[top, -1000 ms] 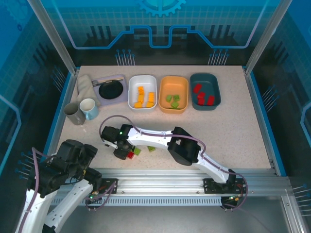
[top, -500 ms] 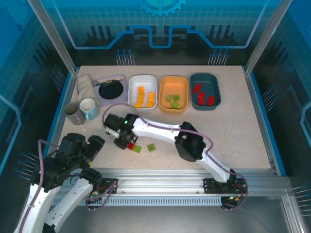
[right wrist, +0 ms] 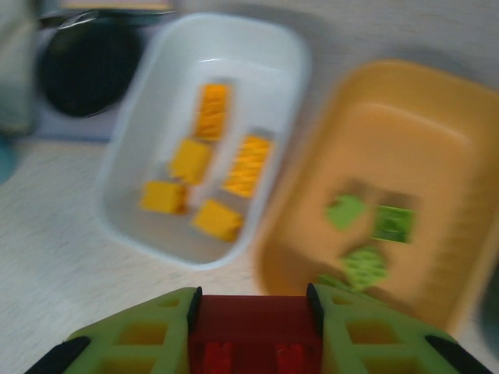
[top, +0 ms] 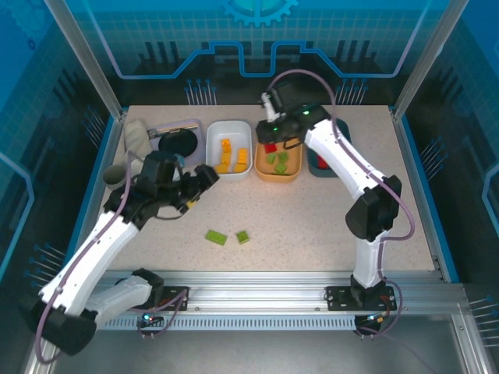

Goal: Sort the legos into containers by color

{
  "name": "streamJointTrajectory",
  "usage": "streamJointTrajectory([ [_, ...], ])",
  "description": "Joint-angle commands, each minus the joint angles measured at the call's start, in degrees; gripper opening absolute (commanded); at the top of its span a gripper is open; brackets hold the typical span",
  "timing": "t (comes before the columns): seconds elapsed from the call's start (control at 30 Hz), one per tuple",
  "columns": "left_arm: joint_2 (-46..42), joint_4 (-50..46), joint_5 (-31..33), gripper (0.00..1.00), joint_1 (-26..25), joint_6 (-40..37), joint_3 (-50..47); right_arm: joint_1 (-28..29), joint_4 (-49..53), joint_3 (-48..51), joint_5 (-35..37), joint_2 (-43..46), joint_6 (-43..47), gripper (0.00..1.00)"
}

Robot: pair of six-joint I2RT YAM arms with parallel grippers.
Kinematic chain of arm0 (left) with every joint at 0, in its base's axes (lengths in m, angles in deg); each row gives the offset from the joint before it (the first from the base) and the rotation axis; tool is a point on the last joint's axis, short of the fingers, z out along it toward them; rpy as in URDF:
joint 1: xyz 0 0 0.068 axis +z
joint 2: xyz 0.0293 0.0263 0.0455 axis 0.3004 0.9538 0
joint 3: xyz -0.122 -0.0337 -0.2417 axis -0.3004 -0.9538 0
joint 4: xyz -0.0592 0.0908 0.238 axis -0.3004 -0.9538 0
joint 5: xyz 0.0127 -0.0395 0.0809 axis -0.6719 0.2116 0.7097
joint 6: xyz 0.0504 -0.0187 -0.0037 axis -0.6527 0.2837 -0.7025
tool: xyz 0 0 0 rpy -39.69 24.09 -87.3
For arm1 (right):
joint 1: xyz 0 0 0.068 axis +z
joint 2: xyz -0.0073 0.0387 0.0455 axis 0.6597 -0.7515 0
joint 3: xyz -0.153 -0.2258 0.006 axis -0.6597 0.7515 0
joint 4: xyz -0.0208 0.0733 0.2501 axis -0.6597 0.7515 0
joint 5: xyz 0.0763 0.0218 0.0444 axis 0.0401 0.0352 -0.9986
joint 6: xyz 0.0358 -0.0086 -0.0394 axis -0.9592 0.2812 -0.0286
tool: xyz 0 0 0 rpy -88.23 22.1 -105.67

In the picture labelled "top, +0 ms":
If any black round plate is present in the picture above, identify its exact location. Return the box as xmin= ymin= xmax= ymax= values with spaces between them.
xmin=158 ymin=129 xmax=199 ymax=159

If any white plastic container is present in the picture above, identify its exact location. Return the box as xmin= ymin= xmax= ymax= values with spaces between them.
xmin=205 ymin=120 xmax=253 ymax=182

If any grey cup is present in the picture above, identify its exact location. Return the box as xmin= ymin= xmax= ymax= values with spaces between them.
xmin=102 ymin=164 xmax=129 ymax=192

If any beige folded cloth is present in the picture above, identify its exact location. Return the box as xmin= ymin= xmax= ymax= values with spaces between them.
xmin=123 ymin=119 xmax=154 ymax=172

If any orange plastic container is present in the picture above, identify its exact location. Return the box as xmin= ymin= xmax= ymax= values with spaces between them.
xmin=253 ymin=120 xmax=304 ymax=183

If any dark teal plastic container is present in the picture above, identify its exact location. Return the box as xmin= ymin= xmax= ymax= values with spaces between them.
xmin=304 ymin=118 xmax=352 ymax=179

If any purple square tray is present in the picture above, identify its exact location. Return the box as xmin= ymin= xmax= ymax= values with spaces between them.
xmin=149 ymin=118 xmax=207 ymax=164

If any left small circuit board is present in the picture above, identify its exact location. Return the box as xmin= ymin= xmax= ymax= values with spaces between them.
xmin=136 ymin=309 xmax=165 ymax=329

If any small circuit board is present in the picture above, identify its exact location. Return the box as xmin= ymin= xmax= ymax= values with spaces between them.
xmin=356 ymin=311 xmax=391 ymax=330
xmin=136 ymin=309 xmax=165 ymax=329

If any right small circuit board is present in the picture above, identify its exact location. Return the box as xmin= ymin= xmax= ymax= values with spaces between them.
xmin=356 ymin=311 xmax=391 ymax=330

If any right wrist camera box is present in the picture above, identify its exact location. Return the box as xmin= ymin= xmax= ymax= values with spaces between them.
xmin=260 ymin=92 xmax=282 ymax=122

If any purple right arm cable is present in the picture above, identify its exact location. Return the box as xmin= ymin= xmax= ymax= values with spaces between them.
xmin=268 ymin=69 xmax=415 ymax=340

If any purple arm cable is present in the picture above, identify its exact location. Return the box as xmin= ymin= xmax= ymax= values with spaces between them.
xmin=34 ymin=150 xmax=188 ymax=365
xmin=268 ymin=69 xmax=415 ymax=340

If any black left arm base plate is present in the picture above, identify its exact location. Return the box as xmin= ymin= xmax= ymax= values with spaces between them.
xmin=155 ymin=286 xmax=190 ymax=312

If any aluminium mounting rail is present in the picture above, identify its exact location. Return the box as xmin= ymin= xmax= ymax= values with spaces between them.
xmin=52 ymin=270 xmax=467 ymax=312

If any aluminium left frame post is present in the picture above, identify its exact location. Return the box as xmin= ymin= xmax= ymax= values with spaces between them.
xmin=43 ymin=0 xmax=128 ymax=120

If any aluminium frame post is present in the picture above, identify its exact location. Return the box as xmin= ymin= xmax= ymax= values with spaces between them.
xmin=43 ymin=0 xmax=128 ymax=120
xmin=391 ymin=0 xmax=463 ymax=122

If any slotted grey cable duct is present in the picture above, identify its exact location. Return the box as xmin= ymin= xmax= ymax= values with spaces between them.
xmin=95 ymin=316 xmax=359 ymax=330

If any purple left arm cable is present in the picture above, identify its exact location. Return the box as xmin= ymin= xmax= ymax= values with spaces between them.
xmin=34 ymin=150 xmax=188 ymax=365

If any aluminium right frame post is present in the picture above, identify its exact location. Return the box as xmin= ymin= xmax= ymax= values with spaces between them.
xmin=391 ymin=0 xmax=463 ymax=122

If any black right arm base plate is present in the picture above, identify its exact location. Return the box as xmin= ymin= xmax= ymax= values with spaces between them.
xmin=325 ymin=286 xmax=398 ymax=312

